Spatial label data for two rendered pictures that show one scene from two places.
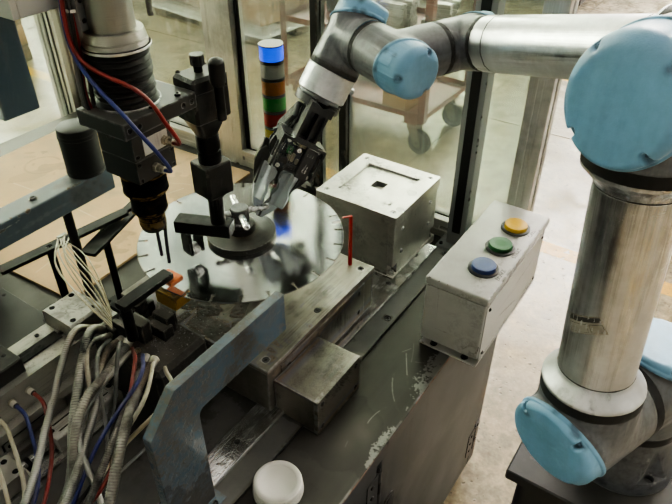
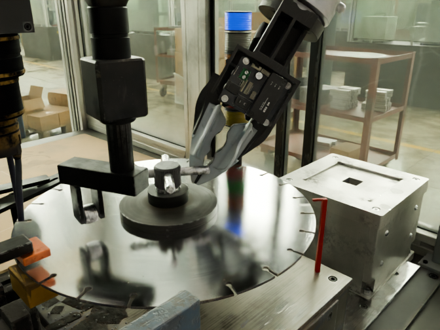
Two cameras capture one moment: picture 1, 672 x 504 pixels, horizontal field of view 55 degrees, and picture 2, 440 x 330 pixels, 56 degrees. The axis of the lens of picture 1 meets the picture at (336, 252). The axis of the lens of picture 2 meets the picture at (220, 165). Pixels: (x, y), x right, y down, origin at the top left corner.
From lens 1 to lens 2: 0.59 m
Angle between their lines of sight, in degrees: 18
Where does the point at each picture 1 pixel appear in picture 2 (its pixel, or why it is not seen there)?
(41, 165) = (32, 160)
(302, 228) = (255, 207)
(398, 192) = (378, 190)
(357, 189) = (326, 183)
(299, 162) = (257, 95)
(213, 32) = (190, 45)
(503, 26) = not seen: outside the picture
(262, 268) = (184, 254)
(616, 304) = not seen: outside the picture
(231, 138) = not seen: hidden behind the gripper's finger
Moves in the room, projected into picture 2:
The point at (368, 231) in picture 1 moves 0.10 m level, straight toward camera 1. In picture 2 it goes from (339, 234) to (342, 273)
